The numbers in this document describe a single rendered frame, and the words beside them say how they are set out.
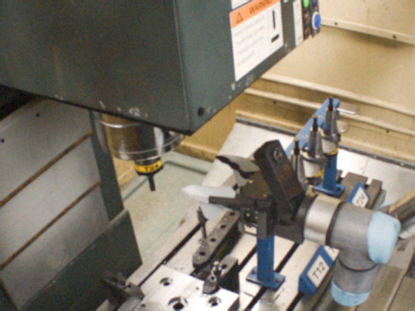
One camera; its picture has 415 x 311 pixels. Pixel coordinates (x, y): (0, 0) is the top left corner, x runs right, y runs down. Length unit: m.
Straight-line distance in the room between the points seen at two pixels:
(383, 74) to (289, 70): 0.39
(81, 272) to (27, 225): 0.34
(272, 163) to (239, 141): 1.33
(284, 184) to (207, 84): 0.20
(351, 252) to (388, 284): 0.88
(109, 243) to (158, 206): 0.55
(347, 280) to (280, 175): 0.21
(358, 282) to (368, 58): 1.08
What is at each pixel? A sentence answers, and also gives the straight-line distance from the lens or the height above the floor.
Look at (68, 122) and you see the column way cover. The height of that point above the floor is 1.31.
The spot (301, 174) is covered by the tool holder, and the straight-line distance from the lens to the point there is 1.19.
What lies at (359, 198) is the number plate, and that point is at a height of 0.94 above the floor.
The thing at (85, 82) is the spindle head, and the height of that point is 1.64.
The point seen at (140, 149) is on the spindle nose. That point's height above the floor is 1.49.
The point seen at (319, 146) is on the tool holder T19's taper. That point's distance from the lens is 1.27.
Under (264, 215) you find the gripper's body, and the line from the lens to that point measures 0.82.
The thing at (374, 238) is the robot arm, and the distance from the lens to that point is 0.77.
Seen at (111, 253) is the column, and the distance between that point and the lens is 1.73.
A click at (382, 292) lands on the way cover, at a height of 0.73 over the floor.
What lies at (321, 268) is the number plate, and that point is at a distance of 1.39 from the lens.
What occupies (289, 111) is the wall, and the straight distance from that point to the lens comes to 2.02.
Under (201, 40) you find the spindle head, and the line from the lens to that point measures 0.65.
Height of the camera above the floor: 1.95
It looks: 34 degrees down
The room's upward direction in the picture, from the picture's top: 6 degrees counter-clockwise
